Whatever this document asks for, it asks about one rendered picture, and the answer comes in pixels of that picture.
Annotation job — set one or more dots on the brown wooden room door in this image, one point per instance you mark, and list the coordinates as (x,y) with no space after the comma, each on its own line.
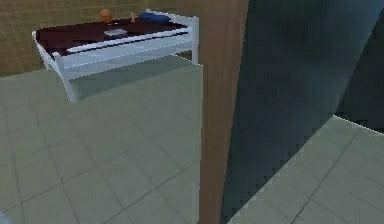
(218,110)

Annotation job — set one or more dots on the blue pillow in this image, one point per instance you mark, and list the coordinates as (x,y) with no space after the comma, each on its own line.
(154,17)

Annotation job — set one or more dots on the grey round disc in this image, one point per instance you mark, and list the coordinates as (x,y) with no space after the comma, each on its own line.
(115,32)

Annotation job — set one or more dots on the white bed with maroon cover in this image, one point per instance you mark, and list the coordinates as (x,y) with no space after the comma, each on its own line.
(100,50)

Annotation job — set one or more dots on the small tan figurine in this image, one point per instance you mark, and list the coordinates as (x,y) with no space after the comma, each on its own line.
(133,17)

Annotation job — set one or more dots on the orange ball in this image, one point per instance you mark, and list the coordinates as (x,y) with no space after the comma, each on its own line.
(106,15)

